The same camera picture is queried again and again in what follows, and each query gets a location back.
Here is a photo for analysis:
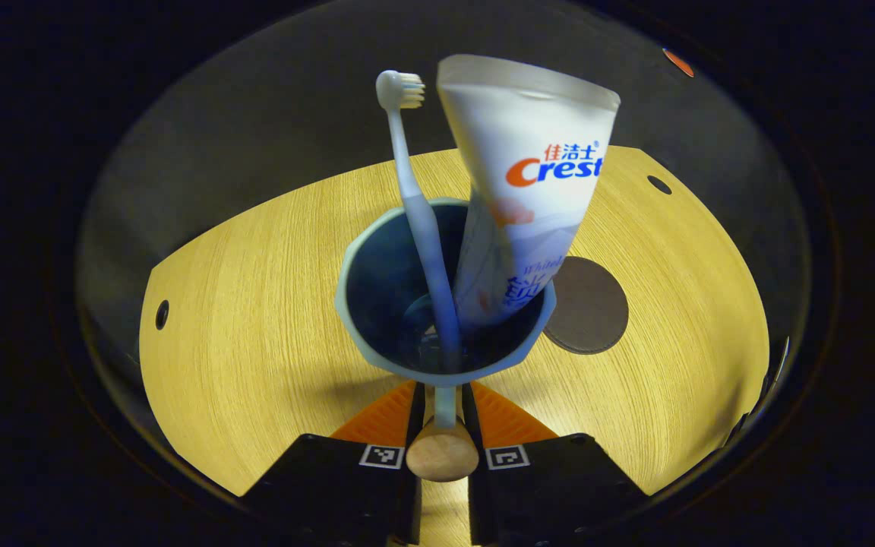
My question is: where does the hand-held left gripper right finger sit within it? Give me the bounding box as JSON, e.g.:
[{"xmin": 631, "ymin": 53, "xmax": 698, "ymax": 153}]
[{"xmin": 462, "ymin": 380, "xmax": 647, "ymax": 547}]

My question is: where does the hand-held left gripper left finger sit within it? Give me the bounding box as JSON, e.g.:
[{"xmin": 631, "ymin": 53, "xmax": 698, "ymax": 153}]
[{"xmin": 244, "ymin": 380, "xmax": 427, "ymax": 547}]

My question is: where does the dark round coaster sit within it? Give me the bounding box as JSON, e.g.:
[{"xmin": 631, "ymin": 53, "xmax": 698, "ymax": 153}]
[{"xmin": 544, "ymin": 256, "xmax": 630, "ymax": 356}]

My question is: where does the pale blue cup wooden handle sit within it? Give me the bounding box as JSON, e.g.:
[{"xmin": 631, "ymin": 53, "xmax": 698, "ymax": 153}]
[{"xmin": 333, "ymin": 198, "xmax": 558, "ymax": 483}]

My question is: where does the white toothbrush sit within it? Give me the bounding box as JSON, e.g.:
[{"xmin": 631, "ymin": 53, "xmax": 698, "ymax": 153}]
[{"xmin": 375, "ymin": 70, "xmax": 463, "ymax": 373}]

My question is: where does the white toothpaste tube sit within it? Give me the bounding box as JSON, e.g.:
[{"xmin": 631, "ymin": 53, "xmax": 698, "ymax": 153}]
[{"xmin": 436, "ymin": 53, "xmax": 622, "ymax": 329}]

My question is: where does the black backdrop cloth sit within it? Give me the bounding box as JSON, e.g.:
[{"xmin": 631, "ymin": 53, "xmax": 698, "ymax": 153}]
[{"xmin": 77, "ymin": 0, "xmax": 814, "ymax": 426}]

